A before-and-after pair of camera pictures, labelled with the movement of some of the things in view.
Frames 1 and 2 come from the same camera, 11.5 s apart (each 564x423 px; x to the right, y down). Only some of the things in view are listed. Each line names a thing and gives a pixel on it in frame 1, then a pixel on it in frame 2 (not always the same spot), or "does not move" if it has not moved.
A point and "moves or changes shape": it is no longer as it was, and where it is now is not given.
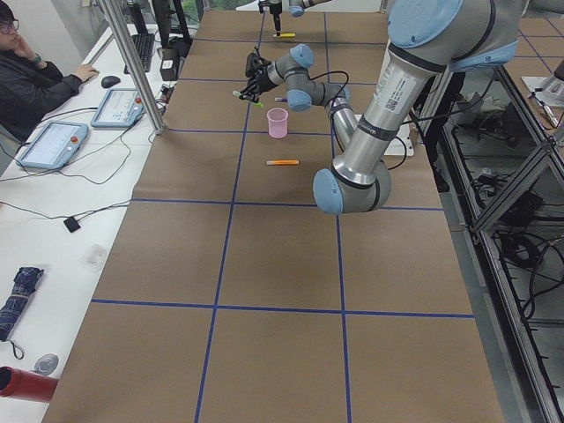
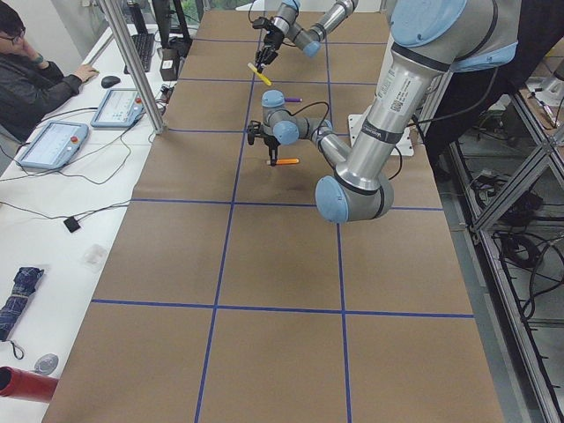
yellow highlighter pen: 285,34 moves or changes shape
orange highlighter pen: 282,162 does not move
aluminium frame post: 134,64 does not move
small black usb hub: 71,224 does not move
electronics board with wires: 166,92 does not move
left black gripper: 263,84 → 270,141
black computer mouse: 109,81 does not move
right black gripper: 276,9 → 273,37
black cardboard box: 169,63 does not move
